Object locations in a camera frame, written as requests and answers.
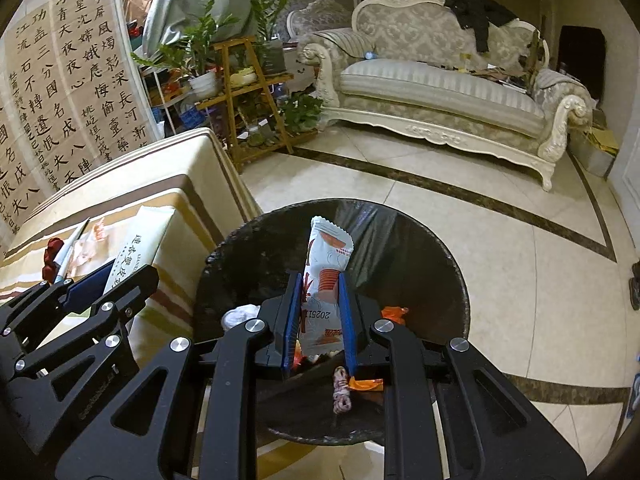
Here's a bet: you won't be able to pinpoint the white flat packet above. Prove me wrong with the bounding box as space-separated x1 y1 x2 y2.
52 217 92 283

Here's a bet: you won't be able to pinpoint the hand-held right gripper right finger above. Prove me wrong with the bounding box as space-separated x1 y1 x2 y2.
337 272 587 480

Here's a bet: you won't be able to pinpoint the white metal rack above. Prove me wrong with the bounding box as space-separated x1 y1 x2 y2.
140 67 201 138

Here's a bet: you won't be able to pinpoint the green plant dark pot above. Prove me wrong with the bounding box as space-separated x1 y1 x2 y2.
232 0 301 73

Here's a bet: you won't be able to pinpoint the white green long packet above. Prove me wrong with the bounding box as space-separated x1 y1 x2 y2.
102 205 176 296

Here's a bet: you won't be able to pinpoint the black jacket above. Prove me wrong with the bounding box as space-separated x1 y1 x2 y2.
444 0 521 53

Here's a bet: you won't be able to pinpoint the small leafy green plant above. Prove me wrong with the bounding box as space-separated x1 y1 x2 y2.
277 92 323 133

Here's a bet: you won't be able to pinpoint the crumpled white tissue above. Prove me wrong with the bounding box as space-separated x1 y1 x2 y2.
222 305 261 331

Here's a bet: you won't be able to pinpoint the calligraphy wall hanging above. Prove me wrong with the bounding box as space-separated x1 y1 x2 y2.
0 0 151 256

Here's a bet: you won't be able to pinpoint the black lined trash bin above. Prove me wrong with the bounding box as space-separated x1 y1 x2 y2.
192 199 471 446

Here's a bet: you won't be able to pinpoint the cardboard box yellow papers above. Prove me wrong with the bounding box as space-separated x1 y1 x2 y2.
570 127 621 179

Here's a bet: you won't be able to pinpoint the white orange plastic bag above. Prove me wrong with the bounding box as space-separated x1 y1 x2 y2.
72 220 118 277

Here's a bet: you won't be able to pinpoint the ornate cream armchair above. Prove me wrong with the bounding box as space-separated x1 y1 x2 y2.
286 0 353 43

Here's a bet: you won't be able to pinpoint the ornate cream sofa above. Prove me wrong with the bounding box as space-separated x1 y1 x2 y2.
297 0 593 192

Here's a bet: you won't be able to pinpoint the red crumpled cloth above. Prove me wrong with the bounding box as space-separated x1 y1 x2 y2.
42 239 63 282

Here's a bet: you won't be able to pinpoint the grey curtain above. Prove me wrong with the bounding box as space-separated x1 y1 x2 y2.
117 0 261 56

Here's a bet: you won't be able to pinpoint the wooden plant stand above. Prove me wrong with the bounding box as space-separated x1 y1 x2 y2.
195 35 321 173

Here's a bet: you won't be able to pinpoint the white orange snack packet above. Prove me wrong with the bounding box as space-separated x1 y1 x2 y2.
300 216 355 361

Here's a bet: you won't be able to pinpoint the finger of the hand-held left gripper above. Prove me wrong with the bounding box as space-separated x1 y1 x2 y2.
0 260 118 347
0 265 161 466

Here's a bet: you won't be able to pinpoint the green plant white pot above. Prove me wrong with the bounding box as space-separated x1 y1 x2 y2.
131 0 241 102

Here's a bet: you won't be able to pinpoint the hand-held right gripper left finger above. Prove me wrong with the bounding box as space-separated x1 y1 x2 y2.
55 271 305 480

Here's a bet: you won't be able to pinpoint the striped tablecloth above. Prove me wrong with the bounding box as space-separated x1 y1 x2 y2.
0 127 263 376

